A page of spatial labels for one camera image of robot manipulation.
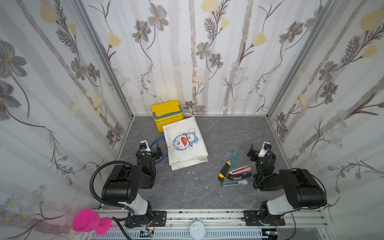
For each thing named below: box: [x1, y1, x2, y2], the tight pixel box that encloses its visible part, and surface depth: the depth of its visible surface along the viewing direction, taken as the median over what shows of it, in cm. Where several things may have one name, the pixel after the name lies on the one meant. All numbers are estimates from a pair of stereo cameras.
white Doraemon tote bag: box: [162, 116, 209, 171], surface depth 97 cm
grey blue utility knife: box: [223, 179, 248, 187], surface depth 88 cm
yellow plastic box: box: [151, 100, 184, 133], surface depth 104 cm
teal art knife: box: [231, 149, 239, 171], surface depth 97 cm
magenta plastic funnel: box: [72, 209, 112, 236], surface depth 63 cm
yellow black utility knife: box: [218, 160, 232, 183], surface depth 92 cm
